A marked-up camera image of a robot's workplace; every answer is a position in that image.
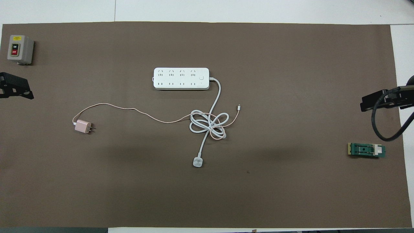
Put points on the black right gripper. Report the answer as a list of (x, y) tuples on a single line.
[(408, 98)]

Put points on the pink charger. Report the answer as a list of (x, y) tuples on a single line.
[(83, 126)]

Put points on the white power strip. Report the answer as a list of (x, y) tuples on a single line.
[(181, 79)]

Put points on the brown table mat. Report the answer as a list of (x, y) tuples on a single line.
[(207, 194)]

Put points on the grey on-off switch box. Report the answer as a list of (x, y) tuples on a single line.
[(19, 50)]

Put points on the green knife switch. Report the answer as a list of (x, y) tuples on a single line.
[(364, 150)]

